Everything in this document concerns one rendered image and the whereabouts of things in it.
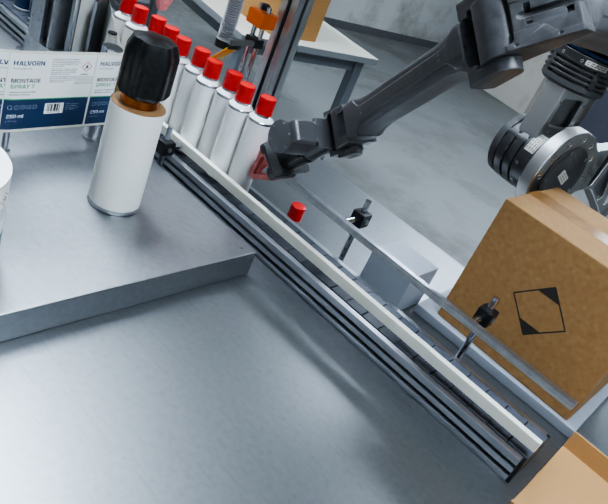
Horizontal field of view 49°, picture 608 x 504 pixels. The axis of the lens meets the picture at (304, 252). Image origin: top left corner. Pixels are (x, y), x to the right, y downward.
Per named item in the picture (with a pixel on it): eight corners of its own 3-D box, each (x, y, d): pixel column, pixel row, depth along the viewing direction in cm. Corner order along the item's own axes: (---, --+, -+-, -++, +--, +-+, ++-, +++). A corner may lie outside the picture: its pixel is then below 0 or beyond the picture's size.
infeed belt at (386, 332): (0, 17, 176) (2, 2, 174) (29, 20, 182) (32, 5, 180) (514, 475, 101) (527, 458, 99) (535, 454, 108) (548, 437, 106)
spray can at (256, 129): (218, 182, 136) (250, 89, 126) (239, 181, 139) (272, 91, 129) (232, 196, 133) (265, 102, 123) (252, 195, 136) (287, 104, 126)
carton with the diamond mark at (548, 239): (436, 313, 131) (505, 197, 117) (492, 289, 148) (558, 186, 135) (566, 421, 117) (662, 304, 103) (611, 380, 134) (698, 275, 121)
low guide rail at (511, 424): (126, 103, 147) (128, 94, 146) (130, 103, 148) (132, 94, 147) (533, 453, 99) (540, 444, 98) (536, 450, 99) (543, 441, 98)
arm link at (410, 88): (536, 68, 80) (520, -18, 81) (499, 67, 77) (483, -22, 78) (360, 162, 118) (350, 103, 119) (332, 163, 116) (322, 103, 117)
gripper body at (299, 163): (257, 145, 123) (284, 130, 118) (293, 143, 131) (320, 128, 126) (267, 179, 123) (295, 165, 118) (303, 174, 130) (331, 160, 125)
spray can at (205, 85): (171, 148, 140) (198, 57, 130) (181, 142, 145) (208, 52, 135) (193, 159, 140) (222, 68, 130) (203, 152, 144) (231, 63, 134)
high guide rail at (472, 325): (159, 81, 150) (160, 75, 149) (163, 81, 151) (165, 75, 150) (570, 411, 101) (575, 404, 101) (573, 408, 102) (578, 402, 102)
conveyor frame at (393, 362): (-6, 20, 175) (-4, 2, 173) (33, 23, 184) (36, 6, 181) (507, 484, 101) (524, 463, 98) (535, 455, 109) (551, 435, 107)
